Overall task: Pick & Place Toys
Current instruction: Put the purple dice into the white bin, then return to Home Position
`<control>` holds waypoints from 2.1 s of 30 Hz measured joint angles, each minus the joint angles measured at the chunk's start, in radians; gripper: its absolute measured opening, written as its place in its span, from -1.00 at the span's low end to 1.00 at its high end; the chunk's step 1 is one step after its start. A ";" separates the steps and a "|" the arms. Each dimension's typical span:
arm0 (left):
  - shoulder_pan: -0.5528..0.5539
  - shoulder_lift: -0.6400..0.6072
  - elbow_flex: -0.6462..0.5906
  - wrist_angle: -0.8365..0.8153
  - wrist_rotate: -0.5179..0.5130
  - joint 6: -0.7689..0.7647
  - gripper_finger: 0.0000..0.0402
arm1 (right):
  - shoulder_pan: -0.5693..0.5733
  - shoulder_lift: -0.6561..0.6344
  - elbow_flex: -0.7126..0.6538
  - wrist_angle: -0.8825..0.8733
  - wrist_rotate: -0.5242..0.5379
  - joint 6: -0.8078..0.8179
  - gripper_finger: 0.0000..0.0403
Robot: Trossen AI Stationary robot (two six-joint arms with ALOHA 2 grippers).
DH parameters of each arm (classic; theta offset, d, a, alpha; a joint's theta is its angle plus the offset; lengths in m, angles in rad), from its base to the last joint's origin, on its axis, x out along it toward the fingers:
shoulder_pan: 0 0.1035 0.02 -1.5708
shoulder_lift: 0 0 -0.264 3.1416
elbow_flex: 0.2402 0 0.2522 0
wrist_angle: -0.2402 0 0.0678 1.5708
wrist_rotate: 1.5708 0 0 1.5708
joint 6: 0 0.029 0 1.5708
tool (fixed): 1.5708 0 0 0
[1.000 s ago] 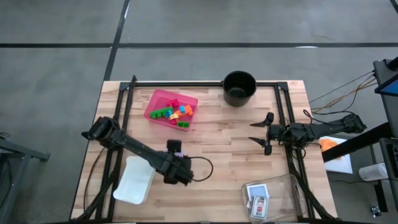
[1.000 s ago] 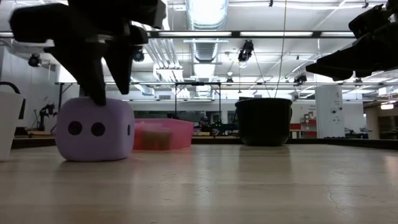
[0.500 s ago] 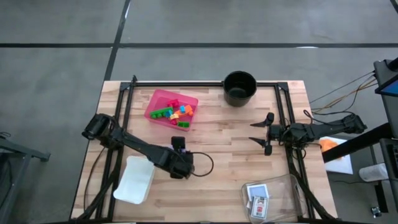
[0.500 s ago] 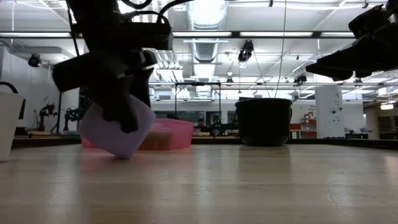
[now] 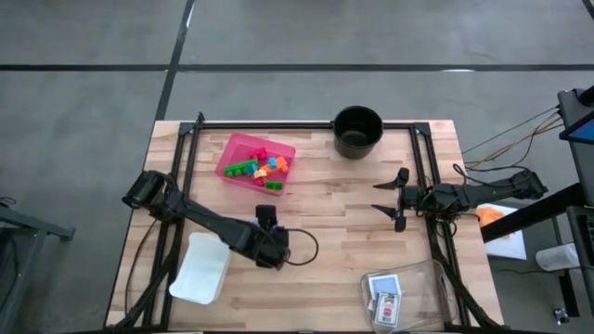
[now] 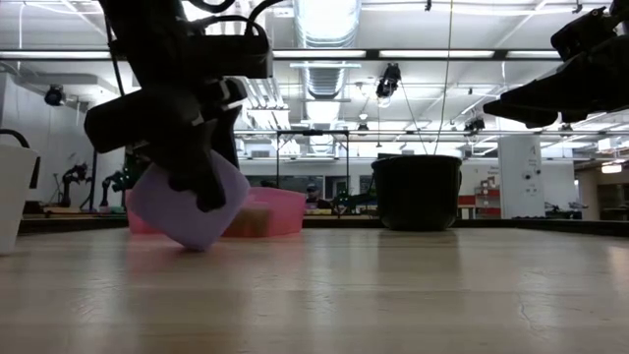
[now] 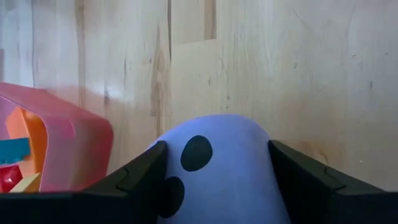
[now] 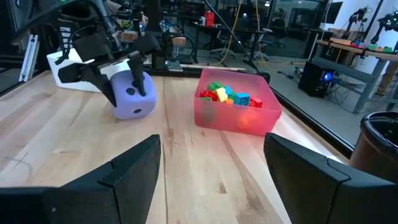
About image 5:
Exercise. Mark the paper towel roll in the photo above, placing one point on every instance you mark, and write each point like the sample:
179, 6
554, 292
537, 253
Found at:
557, 256

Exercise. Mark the small caster wheel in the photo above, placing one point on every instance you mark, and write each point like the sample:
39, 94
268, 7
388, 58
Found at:
561, 315

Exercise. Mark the large red toy block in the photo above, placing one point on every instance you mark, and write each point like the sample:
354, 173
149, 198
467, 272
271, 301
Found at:
258, 153

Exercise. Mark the grey metal stand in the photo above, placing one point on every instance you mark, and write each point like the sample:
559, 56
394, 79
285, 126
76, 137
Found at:
42, 224

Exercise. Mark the small red toy block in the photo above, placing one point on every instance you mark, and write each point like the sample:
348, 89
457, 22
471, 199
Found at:
259, 182

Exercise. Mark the black diagonal beam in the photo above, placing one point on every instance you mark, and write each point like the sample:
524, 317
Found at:
529, 217

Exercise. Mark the red playing card deck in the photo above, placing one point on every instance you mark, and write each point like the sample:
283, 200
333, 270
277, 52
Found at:
387, 310

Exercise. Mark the blue playing card deck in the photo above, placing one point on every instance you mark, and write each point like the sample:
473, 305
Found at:
385, 284

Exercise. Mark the pink plastic bin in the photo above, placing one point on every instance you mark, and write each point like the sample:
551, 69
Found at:
241, 148

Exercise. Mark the long green toy block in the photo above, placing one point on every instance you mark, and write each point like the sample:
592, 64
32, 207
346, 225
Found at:
234, 170

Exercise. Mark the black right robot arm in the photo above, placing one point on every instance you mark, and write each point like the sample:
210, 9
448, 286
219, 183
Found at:
487, 192

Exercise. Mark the teal toy block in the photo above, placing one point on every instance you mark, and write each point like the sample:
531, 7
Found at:
251, 169

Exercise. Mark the white plastic tub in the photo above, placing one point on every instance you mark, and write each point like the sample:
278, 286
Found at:
202, 269

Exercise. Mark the white paper sheet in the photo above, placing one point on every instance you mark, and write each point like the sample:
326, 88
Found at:
508, 246

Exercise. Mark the monitor with blue screen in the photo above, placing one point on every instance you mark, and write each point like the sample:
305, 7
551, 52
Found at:
577, 132

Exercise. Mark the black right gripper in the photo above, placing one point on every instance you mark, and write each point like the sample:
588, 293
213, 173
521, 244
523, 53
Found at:
417, 198

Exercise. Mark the clear plastic container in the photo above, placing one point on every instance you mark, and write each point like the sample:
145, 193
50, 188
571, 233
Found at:
431, 297

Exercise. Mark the black equipment stand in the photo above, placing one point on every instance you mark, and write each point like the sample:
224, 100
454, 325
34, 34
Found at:
585, 171

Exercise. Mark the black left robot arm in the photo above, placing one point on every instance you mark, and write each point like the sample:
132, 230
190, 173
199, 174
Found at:
209, 222

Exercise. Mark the orange object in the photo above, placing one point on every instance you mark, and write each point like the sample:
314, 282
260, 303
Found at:
489, 215

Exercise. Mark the small green toy block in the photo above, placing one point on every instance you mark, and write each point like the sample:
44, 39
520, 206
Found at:
274, 186

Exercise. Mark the black bucket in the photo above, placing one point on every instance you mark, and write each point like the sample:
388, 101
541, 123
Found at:
357, 132

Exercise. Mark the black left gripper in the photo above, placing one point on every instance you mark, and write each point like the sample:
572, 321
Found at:
274, 246

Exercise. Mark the yellow toy block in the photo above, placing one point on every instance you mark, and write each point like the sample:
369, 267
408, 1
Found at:
260, 174

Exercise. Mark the orange toy block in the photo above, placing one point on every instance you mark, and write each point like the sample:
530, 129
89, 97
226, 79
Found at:
280, 163

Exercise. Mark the black aluminium table frame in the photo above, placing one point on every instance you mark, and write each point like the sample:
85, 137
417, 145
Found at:
278, 125

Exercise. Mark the small light blue toy block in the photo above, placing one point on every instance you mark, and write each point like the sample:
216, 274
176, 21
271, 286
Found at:
272, 162

